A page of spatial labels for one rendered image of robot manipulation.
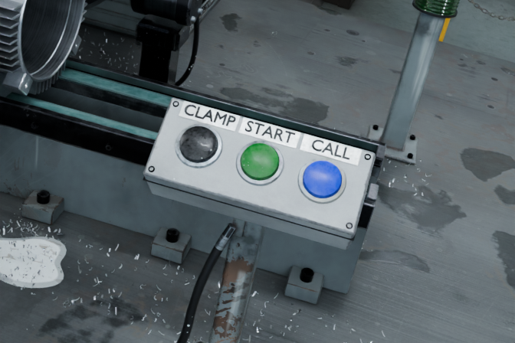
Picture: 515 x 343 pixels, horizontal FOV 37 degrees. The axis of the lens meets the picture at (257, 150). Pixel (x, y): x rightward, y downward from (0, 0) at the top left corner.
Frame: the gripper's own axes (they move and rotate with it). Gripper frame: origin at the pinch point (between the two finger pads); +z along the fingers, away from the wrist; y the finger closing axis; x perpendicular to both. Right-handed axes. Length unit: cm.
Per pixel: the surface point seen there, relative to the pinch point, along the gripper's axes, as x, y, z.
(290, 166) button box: -27.0, -20.2, -13.1
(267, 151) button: -24.8, -20.3, -12.8
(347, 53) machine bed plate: -40, 67, 10
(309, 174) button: -28.3, -21.0, -14.1
